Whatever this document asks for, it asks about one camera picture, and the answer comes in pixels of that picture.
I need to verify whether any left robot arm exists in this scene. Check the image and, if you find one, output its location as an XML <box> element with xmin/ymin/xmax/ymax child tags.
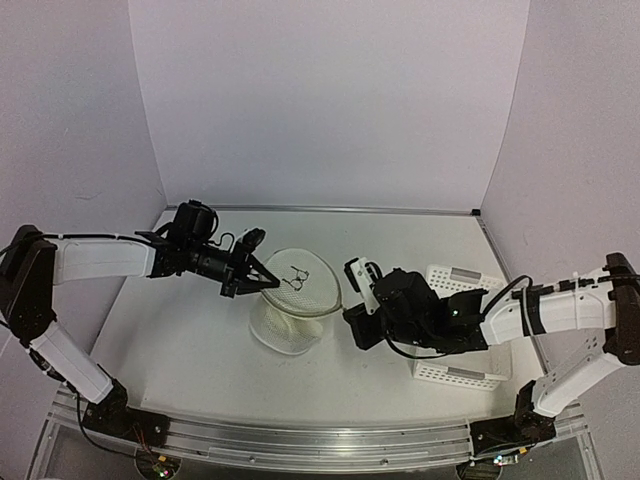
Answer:
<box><xmin>1</xmin><ymin>200</ymin><xmax>280</xmax><ymax>437</ymax></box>

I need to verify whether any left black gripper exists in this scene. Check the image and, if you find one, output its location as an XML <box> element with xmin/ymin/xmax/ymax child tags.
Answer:
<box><xmin>186</xmin><ymin>239</ymin><xmax>280</xmax><ymax>297</ymax></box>

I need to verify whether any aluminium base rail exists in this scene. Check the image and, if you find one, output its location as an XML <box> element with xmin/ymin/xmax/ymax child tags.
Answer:
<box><xmin>49</xmin><ymin>387</ymin><xmax>586</xmax><ymax>473</ymax></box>

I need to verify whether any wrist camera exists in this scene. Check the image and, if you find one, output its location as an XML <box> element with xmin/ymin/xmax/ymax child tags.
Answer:
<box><xmin>233</xmin><ymin>227</ymin><xmax>266</xmax><ymax>256</ymax></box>
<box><xmin>343</xmin><ymin>257</ymin><xmax>383</xmax><ymax>316</ymax></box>

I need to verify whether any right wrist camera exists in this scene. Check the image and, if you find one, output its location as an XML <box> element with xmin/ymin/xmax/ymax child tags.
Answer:
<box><xmin>343</xmin><ymin>257</ymin><xmax>383</xmax><ymax>316</ymax></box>

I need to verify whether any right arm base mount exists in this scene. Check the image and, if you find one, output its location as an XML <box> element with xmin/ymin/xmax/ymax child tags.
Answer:
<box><xmin>469</xmin><ymin>380</ymin><xmax>556</xmax><ymax>458</ymax></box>

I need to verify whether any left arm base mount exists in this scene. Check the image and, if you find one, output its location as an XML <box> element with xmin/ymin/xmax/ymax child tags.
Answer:
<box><xmin>80</xmin><ymin>379</ymin><xmax>170</xmax><ymax>447</ymax></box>

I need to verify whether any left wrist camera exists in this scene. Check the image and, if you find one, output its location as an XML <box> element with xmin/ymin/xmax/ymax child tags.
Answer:
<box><xmin>233</xmin><ymin>227</ymin><xmax>266</xmax><ymax>256</ymax></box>

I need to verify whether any white mesh laundry bag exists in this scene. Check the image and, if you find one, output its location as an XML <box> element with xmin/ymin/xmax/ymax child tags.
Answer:
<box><xmin>249</xmin><ymin>248</ymin><xmax>342</xmax><ymax>356</ymax></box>

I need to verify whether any white plastic basket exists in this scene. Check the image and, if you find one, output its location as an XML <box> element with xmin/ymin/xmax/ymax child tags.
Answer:
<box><xmin>412</xmin><ymin>264</ymin><xmax>512</xmax><ymax>392</ymax></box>

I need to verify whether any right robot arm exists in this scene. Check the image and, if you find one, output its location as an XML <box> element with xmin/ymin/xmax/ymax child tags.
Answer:
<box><xmin>343</xmin><ymin>253</ymin><xmax>639</xmax><ymax>443</ymax></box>

